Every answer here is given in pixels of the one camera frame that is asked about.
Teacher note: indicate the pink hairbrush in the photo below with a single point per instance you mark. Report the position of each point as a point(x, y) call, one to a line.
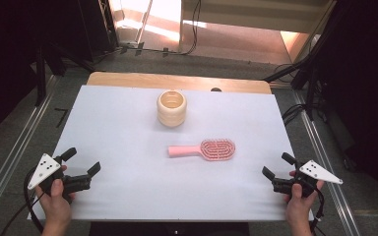
point(218, 150)

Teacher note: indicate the white table mat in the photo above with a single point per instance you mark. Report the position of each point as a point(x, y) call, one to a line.
point(128, 131)

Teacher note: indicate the metal floor rail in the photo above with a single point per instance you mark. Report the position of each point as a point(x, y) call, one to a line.
point(16, 147)
point(321, 160)

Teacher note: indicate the silver metal pole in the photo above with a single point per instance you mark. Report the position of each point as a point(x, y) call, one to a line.
point(143, 23)

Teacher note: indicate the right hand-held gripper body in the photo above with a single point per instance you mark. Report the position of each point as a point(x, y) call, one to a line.
point(318, 173)

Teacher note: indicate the black table frame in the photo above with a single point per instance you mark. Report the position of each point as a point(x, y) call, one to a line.
point(167, 229)

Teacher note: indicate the small black knob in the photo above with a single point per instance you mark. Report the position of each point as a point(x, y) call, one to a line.
point(216, 89)

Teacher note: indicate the black metal stand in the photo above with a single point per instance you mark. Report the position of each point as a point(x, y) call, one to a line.
point(41, 75)
point(310, 85)

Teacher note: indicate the black curtain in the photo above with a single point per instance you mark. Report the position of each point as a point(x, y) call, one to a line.
point(367, 82)
point(6, 39)

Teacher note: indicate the cream ribbed cup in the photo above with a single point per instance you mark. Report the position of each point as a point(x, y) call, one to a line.
point(171, 116)

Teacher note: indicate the person's right hand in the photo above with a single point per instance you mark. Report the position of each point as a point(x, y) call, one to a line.
point(298, 209)

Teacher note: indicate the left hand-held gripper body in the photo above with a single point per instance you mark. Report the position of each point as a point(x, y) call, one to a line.
point(46, 168)

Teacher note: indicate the person's left hand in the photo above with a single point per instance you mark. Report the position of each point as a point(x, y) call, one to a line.
point(56, 206)

